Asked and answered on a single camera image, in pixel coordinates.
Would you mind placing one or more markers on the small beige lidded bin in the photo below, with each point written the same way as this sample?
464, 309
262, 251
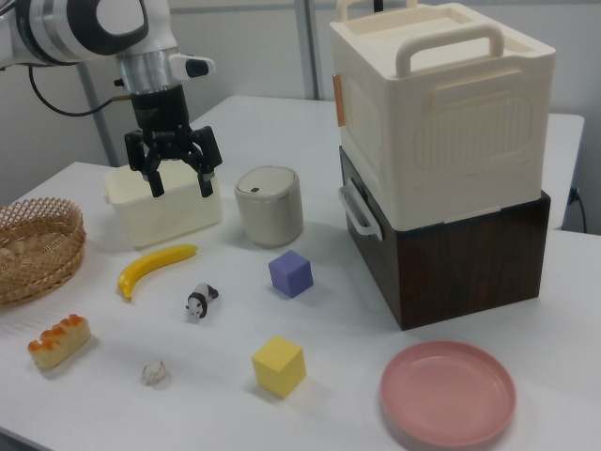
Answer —
270, 221

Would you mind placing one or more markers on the purple cube block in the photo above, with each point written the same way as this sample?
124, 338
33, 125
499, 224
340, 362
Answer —
291, 277

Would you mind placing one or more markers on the yellow cube block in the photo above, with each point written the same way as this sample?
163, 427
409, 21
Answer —
277, 366

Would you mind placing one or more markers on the copper latch on cream box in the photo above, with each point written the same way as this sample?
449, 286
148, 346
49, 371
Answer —
339, 101

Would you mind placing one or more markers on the cream open plastic container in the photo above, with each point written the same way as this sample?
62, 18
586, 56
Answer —
164, 221

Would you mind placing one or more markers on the pink round plate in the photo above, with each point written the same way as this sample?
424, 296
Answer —
446, 399

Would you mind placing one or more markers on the yellow toy banana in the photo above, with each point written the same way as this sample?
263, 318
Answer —
150, 263

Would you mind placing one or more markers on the bread with orange topping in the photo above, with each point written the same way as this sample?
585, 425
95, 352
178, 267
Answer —
61, 347

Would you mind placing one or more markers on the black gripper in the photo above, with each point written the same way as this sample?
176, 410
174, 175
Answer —
157, 113

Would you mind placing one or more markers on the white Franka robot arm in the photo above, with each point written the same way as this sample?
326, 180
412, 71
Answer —
70, 28

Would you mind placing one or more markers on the small white ball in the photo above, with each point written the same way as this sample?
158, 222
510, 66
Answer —
155, 374

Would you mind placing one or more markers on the small panda figurine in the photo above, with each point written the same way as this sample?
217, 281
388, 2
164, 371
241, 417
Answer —
199, 303

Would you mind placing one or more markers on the dark wooden drawer box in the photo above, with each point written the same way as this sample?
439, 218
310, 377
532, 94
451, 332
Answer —
469, 272

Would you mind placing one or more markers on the woven wicker basket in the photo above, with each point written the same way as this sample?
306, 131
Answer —
42, 277

